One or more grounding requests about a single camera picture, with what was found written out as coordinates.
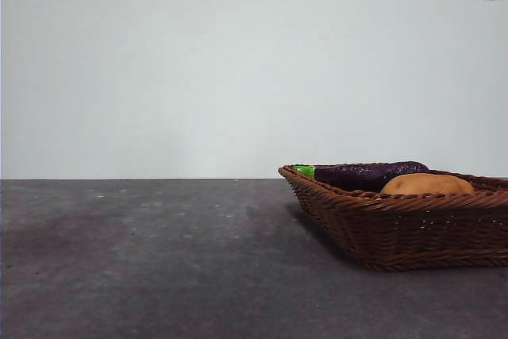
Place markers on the purple eggplant with green stem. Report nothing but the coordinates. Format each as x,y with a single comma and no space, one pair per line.
357,175

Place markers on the brown potato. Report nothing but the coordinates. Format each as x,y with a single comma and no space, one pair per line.
428,185

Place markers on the brown wicker basket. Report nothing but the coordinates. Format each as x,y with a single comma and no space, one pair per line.
416,232

